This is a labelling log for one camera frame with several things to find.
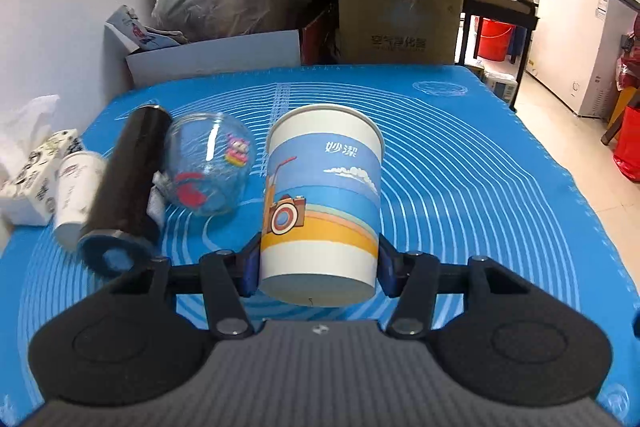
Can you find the black cylindrical bottle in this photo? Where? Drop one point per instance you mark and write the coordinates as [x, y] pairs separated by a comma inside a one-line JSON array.
[[122, 230]]

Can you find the blue silicone baking mat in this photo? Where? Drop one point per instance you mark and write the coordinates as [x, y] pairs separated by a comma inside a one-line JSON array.
[[461, 176]]

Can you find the small white paper cup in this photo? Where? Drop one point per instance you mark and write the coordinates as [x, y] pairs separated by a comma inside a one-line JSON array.
[[79, 177]]

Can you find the white open cardboard box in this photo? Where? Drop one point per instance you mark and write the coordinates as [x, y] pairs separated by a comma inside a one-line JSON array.
[[154, 56]]

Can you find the lower cardboard box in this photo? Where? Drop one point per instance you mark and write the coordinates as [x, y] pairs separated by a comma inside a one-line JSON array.
[[398, 31]]

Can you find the blue orange paper cup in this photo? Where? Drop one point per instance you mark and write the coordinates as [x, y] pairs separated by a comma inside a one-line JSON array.
[[322, 203]]

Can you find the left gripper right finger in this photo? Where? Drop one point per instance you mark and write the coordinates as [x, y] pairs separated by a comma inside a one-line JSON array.
[[413, 279]]

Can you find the clear glass jar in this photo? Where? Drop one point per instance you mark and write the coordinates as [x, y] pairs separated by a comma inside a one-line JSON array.
[[207, 162]]

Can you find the red bucket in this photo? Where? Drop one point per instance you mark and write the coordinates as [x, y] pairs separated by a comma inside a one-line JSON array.
[[494, 39]]

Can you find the white tissue box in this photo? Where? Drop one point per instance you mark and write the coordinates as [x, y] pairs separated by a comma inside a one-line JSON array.
[[31, 153]]

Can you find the white chest freezer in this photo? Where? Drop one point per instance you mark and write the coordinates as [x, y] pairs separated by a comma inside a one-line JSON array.
[[574, 50]]

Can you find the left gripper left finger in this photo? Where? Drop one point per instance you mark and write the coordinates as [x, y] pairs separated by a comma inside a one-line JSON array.
[[227, 277]]

